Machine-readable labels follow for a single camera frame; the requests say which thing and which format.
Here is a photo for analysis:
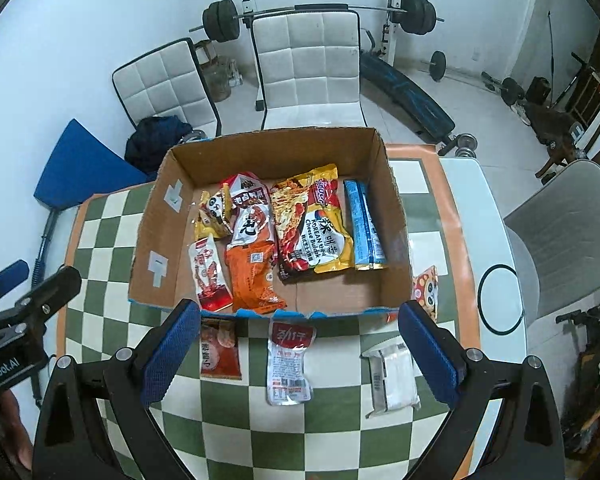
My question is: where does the dark red snack packet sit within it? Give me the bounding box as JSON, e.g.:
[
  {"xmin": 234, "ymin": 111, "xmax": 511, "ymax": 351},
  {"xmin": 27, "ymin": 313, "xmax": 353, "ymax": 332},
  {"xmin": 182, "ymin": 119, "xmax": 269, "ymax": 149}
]
[{"xmin": 200, "ymin": 318, "xmax": 242, "ymax": 380}]

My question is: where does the orange panda triangle snack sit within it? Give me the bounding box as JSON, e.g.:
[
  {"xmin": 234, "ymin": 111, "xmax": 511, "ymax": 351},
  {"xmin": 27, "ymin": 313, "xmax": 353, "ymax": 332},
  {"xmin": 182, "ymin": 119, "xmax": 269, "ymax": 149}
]
[{"xmin": 412, "ymin": 266, "xmax": 439, "ymax": 322}]

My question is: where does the white red sausage packet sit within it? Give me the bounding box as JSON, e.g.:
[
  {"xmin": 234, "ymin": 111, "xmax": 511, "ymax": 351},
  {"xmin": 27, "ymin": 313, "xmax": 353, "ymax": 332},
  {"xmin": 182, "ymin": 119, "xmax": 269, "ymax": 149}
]
[{"xmin": 266, "ymin": 321, "xmax": 316, "ymax": 406}]

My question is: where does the blue snack packet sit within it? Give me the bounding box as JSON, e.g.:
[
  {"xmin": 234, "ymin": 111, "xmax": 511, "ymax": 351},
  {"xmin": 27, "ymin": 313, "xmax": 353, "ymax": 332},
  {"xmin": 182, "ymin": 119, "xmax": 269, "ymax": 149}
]
[{"xmin": 344, "ymin": 180, "xmax": 387, "ymax": 271}]

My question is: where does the white plastic packet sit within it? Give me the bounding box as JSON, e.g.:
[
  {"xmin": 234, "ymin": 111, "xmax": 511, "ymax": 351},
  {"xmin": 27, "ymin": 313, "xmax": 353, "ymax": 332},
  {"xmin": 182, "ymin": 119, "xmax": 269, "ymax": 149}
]
[{"xmin": 361, "ymin": 337, "xmax": 420, "ymax": 418}]

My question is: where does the blue cushion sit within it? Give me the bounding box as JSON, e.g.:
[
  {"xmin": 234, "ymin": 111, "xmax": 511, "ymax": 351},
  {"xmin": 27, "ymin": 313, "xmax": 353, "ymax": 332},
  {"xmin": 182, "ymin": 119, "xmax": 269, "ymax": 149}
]
[{"xmin": 33, "ymin": 119, "xmax": 148, "ymax": 210}]

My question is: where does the green checkered table mat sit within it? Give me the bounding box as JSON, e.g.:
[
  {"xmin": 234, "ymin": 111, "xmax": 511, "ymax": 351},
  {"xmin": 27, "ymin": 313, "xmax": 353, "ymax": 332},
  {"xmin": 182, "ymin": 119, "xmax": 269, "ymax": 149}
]
[{"xmin": 60, "ymin": 148, "xmax": 480, "ymax": 479}]

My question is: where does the red chicken feet packet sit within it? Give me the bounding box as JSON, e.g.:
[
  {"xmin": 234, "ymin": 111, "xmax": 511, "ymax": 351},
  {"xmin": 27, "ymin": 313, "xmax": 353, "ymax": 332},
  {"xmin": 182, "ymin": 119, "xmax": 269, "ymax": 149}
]
[{"xmin": 188, "ymin": 235, "xmax": 233, "ymax": 312}]

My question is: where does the yellow panda snack packet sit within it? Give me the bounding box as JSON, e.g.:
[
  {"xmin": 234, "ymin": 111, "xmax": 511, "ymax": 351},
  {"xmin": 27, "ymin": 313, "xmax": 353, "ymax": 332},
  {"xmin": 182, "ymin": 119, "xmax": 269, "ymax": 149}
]
[{"xmin": 194, "ymin": 183, "xmax": 233, "ymax": 240}]

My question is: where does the grey fabric chair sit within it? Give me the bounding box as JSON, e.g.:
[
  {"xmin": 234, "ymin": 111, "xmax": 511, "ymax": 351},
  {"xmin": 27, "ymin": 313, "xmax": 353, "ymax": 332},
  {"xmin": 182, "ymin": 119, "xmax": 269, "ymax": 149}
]
[{"xmin": 504, "ymin": 160, "xmax": 600, "ymax": 326}]

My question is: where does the dark clothing pile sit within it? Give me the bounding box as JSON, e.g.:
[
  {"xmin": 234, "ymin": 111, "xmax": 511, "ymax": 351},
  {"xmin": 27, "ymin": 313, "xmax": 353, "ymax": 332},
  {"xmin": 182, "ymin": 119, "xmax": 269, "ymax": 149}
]
[{"xmin": 124, "ymin": 116, "xmax": 193, "ymax": 179}]

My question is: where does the orange snack packet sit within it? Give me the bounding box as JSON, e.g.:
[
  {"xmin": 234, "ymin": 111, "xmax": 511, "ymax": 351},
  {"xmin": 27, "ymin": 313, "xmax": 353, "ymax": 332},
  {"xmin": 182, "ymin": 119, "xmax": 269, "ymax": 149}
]
[{"xmin": 225, "ymin": 242, "xmax": 287, "ymax": 315}]

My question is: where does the white red spicy snack packet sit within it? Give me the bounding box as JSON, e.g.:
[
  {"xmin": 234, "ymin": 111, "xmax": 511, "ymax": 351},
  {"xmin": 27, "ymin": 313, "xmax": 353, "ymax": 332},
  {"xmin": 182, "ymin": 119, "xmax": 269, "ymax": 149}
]
[{"xmin": 223, "ymin": 172, "xmax": 277, "ymax": 264}]

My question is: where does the white quilted chair left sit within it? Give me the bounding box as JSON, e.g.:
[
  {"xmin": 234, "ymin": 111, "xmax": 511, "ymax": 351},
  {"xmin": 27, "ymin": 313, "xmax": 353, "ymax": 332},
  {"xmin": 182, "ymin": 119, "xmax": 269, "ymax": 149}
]
[{"xmin": 111, "ymin": 38, "xmax": 222, "ymax": 139}]

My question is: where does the white quilted chair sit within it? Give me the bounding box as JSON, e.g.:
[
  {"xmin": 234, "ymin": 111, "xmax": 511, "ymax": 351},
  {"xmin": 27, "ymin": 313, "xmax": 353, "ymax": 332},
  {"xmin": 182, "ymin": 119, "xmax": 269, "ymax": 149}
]
[
  {"xmin": 111, "ymin": 38, "xmax": 222, "ymax": 139},
  {"xmin": 251, "ymin": 11, "xmax": 366, "ymax": 129}
]

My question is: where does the cardboard box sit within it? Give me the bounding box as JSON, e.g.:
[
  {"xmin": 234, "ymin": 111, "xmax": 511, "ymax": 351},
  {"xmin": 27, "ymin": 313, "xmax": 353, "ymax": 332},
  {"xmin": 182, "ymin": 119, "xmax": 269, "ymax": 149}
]
[{"xmin": 129, "ymin": 127, "xmax": 412, "ymax": 318}]

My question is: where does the yellow ramen noodle packet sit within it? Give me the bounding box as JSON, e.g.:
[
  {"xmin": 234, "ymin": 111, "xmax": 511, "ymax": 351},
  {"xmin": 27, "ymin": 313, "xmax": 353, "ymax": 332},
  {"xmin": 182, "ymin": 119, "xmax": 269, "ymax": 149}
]
[{"xmin": 270, "ymin": 164, "xmax": 354, "ymax": 281}]

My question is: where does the chrome dumbbell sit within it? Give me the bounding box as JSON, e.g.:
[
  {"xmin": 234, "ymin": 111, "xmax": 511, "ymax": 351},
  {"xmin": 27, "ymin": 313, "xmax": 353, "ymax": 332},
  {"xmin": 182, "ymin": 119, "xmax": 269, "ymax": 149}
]
[{"xmin": 454, "ymin": 133, "xmax": 478, "ymax": 158}]

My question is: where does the small dumbbell bar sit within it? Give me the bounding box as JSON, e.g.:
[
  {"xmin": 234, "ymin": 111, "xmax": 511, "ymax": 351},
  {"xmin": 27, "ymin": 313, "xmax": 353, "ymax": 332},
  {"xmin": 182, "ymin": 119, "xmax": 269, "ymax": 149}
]
[{"xmin": 427, "ymin": 50, "xmax": 526, "ymax": 106}]

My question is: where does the black weight bench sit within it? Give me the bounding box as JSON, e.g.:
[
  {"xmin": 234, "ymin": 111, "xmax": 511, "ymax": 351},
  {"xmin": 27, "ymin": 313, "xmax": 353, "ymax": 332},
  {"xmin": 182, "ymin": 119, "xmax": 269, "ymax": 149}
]
[{"xmin": 360, "ymin": 52, "xmax": 455, "ymax": 143}]

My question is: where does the white quilted chair centre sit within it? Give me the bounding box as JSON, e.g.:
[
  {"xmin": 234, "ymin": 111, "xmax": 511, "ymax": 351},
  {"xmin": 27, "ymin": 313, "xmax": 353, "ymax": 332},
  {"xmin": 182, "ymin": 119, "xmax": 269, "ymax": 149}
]
[{"xmin": 251, "ymin": 11, "xmax": 366, "ymax": 129}]

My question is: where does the black ring on table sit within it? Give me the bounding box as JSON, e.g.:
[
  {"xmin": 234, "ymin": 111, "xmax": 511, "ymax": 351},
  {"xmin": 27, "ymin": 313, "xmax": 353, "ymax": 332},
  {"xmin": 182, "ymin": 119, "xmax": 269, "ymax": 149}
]
[{"xmin": 478, "ymin": 263, "xmax": 526, "ymax": 336}]

